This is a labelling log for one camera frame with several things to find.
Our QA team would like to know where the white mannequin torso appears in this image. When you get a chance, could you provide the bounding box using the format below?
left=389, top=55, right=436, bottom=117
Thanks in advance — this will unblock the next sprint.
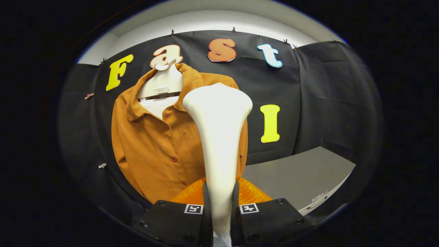
left=136, top=57, right=183, bottom=120

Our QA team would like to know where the white garment steamer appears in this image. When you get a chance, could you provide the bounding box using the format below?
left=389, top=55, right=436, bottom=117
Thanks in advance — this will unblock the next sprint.
left=182, top=82, right=253, bottom=247

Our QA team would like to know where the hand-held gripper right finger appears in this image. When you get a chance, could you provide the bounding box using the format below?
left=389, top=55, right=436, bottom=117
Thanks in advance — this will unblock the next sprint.
left=231, top=177, right=313, bottom=247

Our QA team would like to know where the orange-brown button shirt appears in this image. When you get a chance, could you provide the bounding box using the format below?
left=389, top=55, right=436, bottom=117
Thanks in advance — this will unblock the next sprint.
left=111, top=63, right=249, bottom=205

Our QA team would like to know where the grey cabinet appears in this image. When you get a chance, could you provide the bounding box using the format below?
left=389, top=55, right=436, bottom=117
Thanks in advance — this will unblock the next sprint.
left=241, top=146, right=356, bottom=217

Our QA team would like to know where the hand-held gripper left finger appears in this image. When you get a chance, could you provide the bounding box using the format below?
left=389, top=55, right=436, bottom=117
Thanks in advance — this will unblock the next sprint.
left=132, top=177, right=213, bottom=247

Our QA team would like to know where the black backdrop cloth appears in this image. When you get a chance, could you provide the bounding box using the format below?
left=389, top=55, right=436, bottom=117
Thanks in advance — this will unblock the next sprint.
left=58, top=30, right=383, bottom=235

